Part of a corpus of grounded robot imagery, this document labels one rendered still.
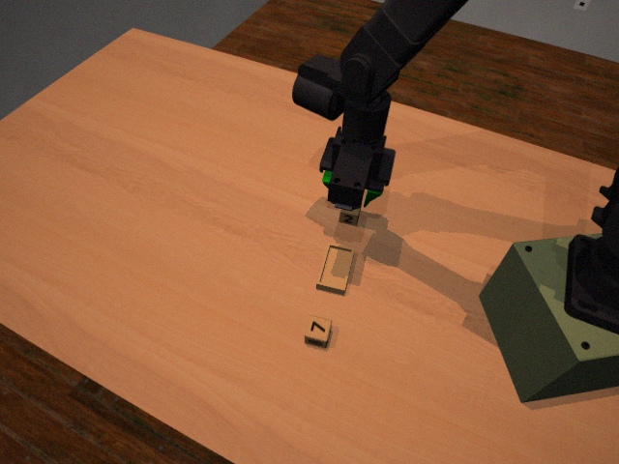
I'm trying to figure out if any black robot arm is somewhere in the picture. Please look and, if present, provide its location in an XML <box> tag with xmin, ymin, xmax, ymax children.
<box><xmin>292</xmin><ymin>0</ymin><xmax>619</xmax><ymax>334</ymax></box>

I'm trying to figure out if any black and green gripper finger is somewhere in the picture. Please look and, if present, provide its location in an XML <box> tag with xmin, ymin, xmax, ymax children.
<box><xmin>364</xmin><ymin>190</ymin><xmax>383</xmax><ymax>208</ymax></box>
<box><xmin>322</xmin><ymin>170</ymin><xmax>333</xmax><ymax>189</ymax></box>

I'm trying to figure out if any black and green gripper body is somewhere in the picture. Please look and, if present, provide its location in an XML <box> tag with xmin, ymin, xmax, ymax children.
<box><xmin>319</xmin><ymin>129</ymin><xmax>396</xmax><ymax>192</ymax></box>

